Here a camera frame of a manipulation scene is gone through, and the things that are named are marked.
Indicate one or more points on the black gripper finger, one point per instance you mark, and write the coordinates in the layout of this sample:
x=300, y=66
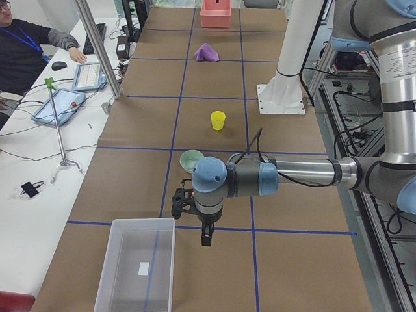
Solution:
x=206, y=234

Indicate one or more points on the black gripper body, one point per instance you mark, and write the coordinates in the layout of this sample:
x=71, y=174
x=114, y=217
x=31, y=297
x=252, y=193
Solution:
x=208, y=220

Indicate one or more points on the mint green bowl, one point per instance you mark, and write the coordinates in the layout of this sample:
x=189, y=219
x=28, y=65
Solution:
x=189, y=158

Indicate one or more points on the yellow plastic cup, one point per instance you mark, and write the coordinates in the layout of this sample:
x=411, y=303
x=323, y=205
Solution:
x=218, y=120

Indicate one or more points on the purple cloth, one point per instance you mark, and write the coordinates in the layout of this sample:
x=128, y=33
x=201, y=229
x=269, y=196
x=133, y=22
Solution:
x=206, y=53

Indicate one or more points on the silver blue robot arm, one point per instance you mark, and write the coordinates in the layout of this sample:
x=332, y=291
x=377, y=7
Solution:
x=388, y=27

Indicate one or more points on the clear plastic box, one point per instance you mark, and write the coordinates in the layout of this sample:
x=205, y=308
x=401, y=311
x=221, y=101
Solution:
x=138, y=267

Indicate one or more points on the black power adapter box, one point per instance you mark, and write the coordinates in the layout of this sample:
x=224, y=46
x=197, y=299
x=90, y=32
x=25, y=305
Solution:
x=123, y=47

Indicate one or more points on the person's hand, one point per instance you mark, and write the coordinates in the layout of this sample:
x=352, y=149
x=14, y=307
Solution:
x=77, y=56

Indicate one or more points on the near blue teach pendant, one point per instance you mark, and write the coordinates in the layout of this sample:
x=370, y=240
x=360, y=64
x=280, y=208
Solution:
x=67, y=102

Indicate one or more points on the blue teach pendant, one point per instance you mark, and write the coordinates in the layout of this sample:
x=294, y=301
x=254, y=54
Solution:
x=88, y=77
x=67, y=102

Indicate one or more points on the far blue teach pendant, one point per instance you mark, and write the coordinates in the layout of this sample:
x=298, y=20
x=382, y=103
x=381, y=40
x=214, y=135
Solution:
x=88, y=77

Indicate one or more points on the pink plastic bin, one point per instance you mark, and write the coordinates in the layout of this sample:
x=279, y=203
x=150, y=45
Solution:
x=215, y=14

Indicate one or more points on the black computer mouse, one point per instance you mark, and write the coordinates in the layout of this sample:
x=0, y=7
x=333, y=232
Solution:
x=58, y=65

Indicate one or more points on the seated person in black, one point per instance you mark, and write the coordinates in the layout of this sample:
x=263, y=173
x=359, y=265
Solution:
x=22, y=56

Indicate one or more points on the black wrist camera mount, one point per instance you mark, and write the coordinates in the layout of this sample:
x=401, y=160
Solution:
x=183, y=201

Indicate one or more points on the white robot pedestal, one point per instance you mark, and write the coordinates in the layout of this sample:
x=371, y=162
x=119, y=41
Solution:
x=283, y=93

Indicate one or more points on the small black device with strap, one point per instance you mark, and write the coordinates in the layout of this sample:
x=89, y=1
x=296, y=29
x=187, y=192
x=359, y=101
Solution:
x=31, y=189

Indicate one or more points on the aluminium frame post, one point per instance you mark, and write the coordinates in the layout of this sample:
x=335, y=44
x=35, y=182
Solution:
x=98, y=45

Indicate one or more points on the green handled reacher grabber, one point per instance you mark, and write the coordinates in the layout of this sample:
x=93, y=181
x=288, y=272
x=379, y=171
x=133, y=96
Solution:
x=65, y=163

